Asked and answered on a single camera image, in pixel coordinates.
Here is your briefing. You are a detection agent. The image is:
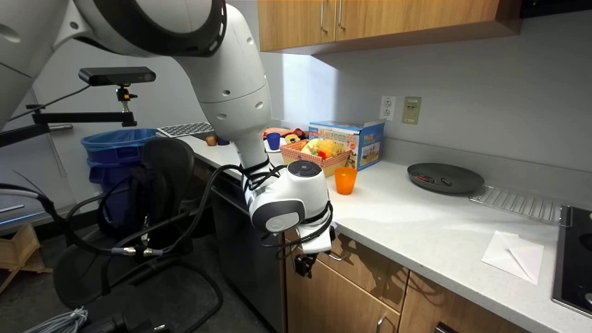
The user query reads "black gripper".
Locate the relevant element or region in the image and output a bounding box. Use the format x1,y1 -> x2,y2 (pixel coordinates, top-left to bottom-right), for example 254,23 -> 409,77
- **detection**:
293,250 -> 322,280

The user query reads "silver drawer handle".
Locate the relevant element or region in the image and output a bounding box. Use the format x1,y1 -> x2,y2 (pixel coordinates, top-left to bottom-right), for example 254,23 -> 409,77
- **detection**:
324,249 -> 356,269

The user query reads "wooden front white drawer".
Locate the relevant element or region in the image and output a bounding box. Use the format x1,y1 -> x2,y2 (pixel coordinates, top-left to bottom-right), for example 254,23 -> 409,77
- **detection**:
283,212 -> 411,315

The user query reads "stainless dishwasher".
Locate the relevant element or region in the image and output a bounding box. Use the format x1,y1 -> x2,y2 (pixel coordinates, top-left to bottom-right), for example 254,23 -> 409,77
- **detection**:
208,169 -> 291,333

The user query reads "orange plastic cup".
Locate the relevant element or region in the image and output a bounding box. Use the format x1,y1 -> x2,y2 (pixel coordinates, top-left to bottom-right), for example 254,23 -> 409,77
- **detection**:
333,165 -> 361,199

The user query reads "small stuffed toy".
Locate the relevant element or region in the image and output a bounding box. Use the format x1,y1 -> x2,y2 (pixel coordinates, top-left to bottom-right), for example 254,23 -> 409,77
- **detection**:
261,127 -> 311,149

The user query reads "blue toy food box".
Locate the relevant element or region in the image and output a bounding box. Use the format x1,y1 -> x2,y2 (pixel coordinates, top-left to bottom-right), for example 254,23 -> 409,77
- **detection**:
307,119 -> 387,175

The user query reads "black round stove plate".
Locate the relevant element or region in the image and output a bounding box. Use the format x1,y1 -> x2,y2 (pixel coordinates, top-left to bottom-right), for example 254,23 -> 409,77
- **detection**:
406,162 -> 487,199

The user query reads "black office chair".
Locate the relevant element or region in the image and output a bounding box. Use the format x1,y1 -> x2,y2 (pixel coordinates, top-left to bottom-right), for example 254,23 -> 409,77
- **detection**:
50,136 -> 226,333

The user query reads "white paper napkin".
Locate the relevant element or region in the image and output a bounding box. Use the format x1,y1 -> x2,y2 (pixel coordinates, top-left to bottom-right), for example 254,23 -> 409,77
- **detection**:
481,228 -> 548,287

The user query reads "clear ribbed mat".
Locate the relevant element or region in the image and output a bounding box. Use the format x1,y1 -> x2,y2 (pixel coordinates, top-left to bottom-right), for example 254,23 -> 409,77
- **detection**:
470,184 -> 565,225

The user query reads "blue plastic bin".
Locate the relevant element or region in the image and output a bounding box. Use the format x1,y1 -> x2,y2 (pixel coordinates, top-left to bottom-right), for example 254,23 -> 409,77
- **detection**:
80,127 -> 161,208

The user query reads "wooden upper cabinet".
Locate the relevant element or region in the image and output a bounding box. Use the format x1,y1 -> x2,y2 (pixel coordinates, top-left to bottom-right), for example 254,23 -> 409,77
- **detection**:
256,0 -> 524,56

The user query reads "black glass cooktop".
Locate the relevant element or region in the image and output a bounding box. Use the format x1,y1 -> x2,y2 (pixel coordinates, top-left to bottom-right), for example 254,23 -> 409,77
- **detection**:
550,204 -> 592,319

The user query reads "black range hood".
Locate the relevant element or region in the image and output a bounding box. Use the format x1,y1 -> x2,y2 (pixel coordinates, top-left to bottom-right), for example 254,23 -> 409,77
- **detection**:
520,0 -> 592,21

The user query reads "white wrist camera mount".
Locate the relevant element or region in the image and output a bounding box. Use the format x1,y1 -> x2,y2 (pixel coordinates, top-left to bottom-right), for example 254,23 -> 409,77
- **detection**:
296,223 -> 339,258

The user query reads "black cable bundle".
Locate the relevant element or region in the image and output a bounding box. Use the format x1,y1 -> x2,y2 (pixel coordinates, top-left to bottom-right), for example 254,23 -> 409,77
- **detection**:
0,162 -> 250,260

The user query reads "white wall outlet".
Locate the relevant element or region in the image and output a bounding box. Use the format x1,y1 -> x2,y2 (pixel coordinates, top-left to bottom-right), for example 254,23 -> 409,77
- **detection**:
378,95 -> 398,123

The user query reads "grey wire rack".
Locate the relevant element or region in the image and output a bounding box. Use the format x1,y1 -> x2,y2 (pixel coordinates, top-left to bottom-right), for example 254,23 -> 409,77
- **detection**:
156,121 -> 215,139

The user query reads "beige wall sign plate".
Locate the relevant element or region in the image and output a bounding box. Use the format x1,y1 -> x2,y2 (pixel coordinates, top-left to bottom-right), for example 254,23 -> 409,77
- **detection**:
400,95 -> 424,128

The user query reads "grey coiled cable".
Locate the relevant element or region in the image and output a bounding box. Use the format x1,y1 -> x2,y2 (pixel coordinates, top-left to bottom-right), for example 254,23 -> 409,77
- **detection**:
23,306 -> 93,333

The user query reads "black stereo camera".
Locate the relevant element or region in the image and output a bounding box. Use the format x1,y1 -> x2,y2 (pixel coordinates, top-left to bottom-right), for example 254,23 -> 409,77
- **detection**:
76,65 -> 159,88

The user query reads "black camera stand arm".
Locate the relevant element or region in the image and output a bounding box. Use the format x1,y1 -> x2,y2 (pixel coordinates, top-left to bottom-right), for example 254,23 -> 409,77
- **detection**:
0,86 -> 139,151

